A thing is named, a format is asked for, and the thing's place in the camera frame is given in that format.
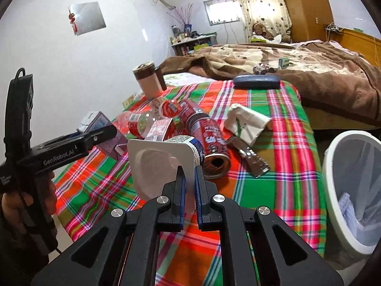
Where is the brown and white thermos cup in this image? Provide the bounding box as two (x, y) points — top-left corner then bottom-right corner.
(132, 61), (164, 100)

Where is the large red drink can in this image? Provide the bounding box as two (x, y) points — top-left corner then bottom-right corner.
(178, 99), (232, 180)

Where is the clear bottle with red label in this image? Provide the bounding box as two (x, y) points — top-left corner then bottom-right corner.
(115, 111), (174, 142)

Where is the wooden wardrobe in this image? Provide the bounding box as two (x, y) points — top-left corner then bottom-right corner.
(275, 0), (334, 43)

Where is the silver wall poster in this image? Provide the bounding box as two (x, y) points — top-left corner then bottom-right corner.
(68, 1), (107, 36)

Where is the cluttered shelf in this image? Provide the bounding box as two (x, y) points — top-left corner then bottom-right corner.
(170, 31), (218, 57)

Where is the window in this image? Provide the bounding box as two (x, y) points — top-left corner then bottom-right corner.
(204, 0), (244, 26)

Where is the power strip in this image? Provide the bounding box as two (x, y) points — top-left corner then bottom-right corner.
(324, 23), (346, 34)

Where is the vase with branches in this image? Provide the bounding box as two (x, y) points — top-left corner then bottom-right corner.
(166, 3), (195, 34)

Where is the wooden headboard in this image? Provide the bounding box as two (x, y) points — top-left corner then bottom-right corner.
(339, 28), (381, 65)

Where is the person's left hand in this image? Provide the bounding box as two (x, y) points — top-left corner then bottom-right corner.
(0, 173), (58, 236)

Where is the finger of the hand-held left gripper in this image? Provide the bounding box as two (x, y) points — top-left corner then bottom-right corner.
(76, 124), (118, 153)

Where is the white floral bed sheet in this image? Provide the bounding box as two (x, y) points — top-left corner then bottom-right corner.
(163, 72), (210, 87)

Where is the purple carton box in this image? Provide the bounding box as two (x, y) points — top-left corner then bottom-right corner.
(77, 111), (129, 161)

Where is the patterned curtain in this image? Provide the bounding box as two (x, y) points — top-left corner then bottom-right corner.
(230, 0), (293, 44)

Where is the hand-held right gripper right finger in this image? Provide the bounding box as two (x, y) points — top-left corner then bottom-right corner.
(194, 165), (343, 286)

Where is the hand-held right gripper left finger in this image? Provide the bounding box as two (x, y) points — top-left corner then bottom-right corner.
(31, 166), (187, 286)

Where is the dark crumpled wrapper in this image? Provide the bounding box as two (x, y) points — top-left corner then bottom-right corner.
(253, 64), (276, 75)

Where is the brown patterned blanket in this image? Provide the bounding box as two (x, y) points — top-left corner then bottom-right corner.
(157, 40), (381, 127)

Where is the brown teddy bear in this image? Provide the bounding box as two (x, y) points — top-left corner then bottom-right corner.
(251, 23), (269, 41)

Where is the red knot ornament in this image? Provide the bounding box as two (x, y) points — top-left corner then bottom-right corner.
(68, 5), (79, 35)

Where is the crumpled white paper packet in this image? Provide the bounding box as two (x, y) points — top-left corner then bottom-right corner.
(223, 103), (272, 147)

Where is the red green plaid blanket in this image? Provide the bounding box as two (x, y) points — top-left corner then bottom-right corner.
(54, 79), (328, 286)

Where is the dark blue glasses case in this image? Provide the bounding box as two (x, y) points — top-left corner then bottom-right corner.
(232, 74), (281, 90)

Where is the white yogurt cup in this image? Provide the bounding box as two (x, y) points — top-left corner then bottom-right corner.
(127, 135), (205, 214)

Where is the clear plastic bin liner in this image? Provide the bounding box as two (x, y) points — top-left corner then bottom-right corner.
(335, 141), (381, 242)

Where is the white trash bin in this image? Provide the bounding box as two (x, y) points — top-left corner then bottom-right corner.
(322, 131), (381, 255)

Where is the small red cartoon can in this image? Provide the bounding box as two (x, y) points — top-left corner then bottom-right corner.
(159, 100), (183, 120)

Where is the brown foil wrapper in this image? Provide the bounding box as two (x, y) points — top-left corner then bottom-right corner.
(227, 135), (270, 178)

